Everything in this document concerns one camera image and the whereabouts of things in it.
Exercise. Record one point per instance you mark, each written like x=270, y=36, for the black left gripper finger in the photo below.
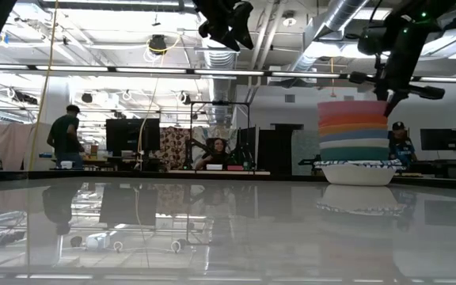
x=243, y=21
x=226, y=36

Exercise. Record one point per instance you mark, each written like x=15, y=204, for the pink bowl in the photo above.
x=350, y=107

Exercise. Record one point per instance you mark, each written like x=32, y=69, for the red bowl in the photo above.
x=352, y=120

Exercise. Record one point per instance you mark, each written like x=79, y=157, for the orange bowl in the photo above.
x=352, y=128

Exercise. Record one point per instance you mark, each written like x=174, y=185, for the blue bowl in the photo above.
x=352, y=136

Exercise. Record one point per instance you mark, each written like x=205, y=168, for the cream bowl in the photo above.
x=352, y=144

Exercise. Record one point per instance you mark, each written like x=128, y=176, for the blue patterned paper plate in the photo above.
x=356, y=162
x=356, y=176

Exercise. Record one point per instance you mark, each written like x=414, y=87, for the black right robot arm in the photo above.
x=418, y=23

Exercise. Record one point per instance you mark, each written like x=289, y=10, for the person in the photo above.
x=402, y=150
x=216, y=156
x=65, y=134

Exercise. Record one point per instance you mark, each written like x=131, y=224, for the black monitor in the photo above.
x=129, y=136
x=438, y=138

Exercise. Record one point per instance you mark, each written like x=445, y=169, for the black ceiling device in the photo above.
x=157, y=43

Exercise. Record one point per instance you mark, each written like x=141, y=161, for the long ceiling light bar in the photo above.
x=153, y=70

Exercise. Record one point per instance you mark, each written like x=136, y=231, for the black cabinet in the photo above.
x=275, y=150

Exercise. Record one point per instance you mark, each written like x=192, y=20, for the brown patterned fabric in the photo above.
x=172, y=146

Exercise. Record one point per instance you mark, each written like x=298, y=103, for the pink curtain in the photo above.
x=18, y=146

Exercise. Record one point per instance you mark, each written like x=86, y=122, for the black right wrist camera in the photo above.
x=372, y=39

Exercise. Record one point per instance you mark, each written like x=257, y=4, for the silver spiral air duct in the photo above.
x=220, y=91
x=331, y=20

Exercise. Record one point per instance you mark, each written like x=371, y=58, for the black metal rig frame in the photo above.
x=220, y=103

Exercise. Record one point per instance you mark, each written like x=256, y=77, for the black aluminium table frame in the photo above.
x=93, y=175

